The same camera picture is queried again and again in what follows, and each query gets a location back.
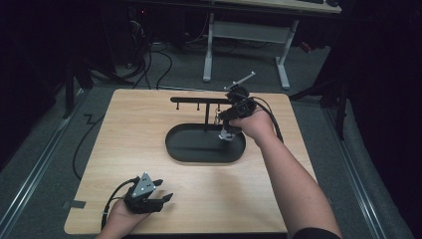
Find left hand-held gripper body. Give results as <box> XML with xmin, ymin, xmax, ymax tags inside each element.
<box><xmin>122</xmin><ymin>171</ymin><xmax>165</xmax><ymax>215</ymax></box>

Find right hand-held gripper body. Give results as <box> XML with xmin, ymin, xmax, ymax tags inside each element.
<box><xmin>217</xmin><ymin>71</ymin><xmax>259</xmax><ymax>134</ymax></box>

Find silver metal keychain piece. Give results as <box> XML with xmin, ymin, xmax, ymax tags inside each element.
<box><xmin>218</xmin><ymin>129</ymin><xmax>235</xmax><ymax>142</ymax></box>

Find black key rack with tray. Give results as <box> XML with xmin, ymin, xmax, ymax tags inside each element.
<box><xmin>164</xmin><ymin>96</ymin><xmax>248</xmax><ymax>164</ymax></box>

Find person's right hand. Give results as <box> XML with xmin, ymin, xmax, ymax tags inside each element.
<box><xmin>228</xmin><ymin>107</ymin><xmax>277</xmax><ymax>148</ymax></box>

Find person's left hand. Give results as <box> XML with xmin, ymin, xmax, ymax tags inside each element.
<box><xmin>95</xmin><ymin>198</ymin><xmax>151</xmax><ymax>239</ymax></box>

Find grey tape strip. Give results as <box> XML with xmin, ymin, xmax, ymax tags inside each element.
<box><xmin>62</xmin><ymin>199</ymin><xmax>88</xmax><ymax>210</ymax></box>

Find white-framed wooden desk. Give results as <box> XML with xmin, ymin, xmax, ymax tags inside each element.
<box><xmin>201</xmin><ymin>0</ymin><xmax>343</xmax><ymax>92</ymax></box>

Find black metal stand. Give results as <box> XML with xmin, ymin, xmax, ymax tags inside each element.
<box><xmin>62</xmin><ymin>54</ymin><xmax>134</xmax><ymax>120</ymax></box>
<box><xmin>288</xmin><ymin>74</ymin><xmax>350</xmax><ymax>141</ymax></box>

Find black computer tower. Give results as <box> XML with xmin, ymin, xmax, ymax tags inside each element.
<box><xmin>123</xmin><ymin>4</ymin><xmax>152</xmax><ymax>69</ymax></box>

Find right hand-held gripper black cable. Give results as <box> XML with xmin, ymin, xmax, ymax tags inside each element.
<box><xmin>248</xmin><ymin>96</ymin><xmax>285</xmax><ymax>144</ymax></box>

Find hand-held gripper black cable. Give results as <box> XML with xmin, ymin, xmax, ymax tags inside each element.
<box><xmin>248</xmin><ymin>96</ymin><xmax>285</xmax><ymax>144</ymax></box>
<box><xmin>101</xmin><ymin>177</ymin><xmax>140</xmax><ymax>231</ymax></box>

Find left hand-held gripper black cable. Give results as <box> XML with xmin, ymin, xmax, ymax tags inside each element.
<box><xmin>101</xmin><ymin>177</ymin><xmax>140</xmax><ymax>231</ymax></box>

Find thin black floor cable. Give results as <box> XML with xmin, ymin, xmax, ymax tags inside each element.
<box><xmin>72</xmin><ymin>114</ymin><xmax>107</xmax><ymax>181</ymax></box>

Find bundle of black cables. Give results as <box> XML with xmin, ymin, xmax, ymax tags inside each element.
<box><xmin>127</xmin><ymin>19</ymin><xmax>174</xmax><ymax>91</ymax></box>

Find metal floor rail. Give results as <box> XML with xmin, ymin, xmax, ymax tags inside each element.
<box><xmin>321</xmin><ymin>105</ymin><xmax>390</xmax><ymax>239</ymax></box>
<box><xmin>0</xmin><ymin>89</ymin><xmax>88</xmax><ymax>235</ymax></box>

